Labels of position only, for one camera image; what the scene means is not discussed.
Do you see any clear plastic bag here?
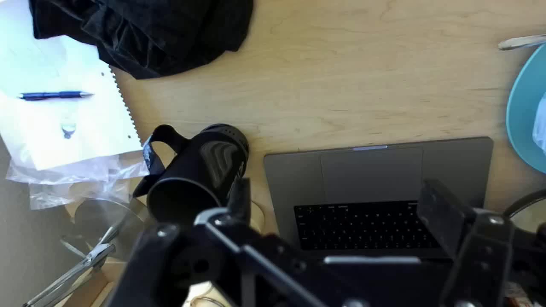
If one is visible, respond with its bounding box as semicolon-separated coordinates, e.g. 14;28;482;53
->
6;150;153;210

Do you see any black crumpled cloth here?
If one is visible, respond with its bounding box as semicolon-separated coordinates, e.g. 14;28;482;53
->
28;0;257;81

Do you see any black mug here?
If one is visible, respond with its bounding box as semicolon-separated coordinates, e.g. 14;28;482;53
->
134;123;253;227

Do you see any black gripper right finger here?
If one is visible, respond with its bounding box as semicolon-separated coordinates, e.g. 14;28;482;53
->
417;178;518;307

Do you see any teal tray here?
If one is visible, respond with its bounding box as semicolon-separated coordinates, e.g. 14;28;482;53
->
504;41;546;176

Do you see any white spiral notebook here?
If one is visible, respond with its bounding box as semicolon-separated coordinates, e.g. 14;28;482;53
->
0;0;144;173

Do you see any grey laptop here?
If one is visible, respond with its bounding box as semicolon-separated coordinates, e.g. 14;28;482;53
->
264;135;496;265

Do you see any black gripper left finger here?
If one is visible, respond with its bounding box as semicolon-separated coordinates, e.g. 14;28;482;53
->
194;176;330;307

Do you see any blue pen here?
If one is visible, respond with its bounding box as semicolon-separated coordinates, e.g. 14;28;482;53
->
18;89;95;103

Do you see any black cable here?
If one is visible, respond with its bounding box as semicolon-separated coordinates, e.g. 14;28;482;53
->
502;188;546;220

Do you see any white utensil handle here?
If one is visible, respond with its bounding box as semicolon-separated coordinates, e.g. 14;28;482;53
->
499;34;546;52

